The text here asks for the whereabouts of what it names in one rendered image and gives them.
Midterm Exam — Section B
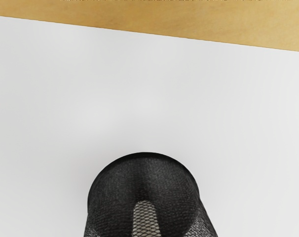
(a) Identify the black mesh pen holder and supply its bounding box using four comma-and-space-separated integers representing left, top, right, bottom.
84, 152, 216, 237

